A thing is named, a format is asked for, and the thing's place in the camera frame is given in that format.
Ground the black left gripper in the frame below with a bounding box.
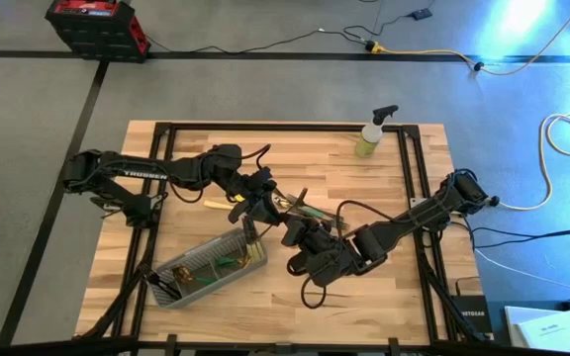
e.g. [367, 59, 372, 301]
[225, 166, 287, 228]

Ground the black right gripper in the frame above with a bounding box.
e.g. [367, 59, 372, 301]
[281, 215, 361, 289]

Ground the grey mesh cutlery basket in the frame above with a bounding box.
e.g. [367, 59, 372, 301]
[148, 225, 269, 311]

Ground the white spray bottle black trigger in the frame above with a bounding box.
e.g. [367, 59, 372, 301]
[353, 104, 401, 159]

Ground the white paper box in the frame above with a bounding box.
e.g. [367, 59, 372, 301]
[504, 305, 556, 348]

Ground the white booklet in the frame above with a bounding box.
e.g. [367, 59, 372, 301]
[516, 310, 570, 355]

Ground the red and black toolbox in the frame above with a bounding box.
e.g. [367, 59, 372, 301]
[45, 0, 152, 64]

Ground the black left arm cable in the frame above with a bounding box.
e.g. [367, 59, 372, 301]
[167, 142, 273, 205]

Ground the black Netgear switch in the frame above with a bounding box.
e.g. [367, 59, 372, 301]
[450, 294, 495, 343]

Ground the black power cable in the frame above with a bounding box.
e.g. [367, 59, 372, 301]
[144, 0, 437, 54]

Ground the thin white cable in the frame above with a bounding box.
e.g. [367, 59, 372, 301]
[473, 248, 570, 294]

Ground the black cable bundle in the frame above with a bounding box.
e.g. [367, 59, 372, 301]
[465, 212, 570, 251]

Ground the yellow extension cable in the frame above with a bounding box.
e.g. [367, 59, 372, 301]
[365, 0, 570, 78]

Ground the cream coiled cable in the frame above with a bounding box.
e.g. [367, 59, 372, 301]
[498, 109, 570, 213]

